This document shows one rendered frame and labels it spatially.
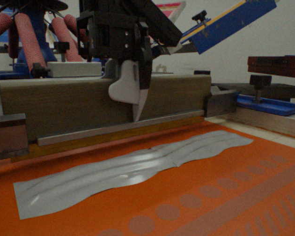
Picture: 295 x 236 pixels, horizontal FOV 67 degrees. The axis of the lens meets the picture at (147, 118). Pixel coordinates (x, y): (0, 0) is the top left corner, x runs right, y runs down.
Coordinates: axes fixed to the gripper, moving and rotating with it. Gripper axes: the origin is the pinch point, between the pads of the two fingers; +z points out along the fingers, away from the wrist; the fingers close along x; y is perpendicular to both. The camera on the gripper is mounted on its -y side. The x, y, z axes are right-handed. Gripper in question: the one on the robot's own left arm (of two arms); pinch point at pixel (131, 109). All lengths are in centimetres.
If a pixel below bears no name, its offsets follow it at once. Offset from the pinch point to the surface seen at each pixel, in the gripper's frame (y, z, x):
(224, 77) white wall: -200, 12, -131
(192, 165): -2.1, 5.3, 12.5
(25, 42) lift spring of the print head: 8, -12, -53
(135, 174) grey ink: 6.1, 4.7, 11.2
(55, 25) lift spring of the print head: -4, -20, -64
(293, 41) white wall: -200, -23, -64
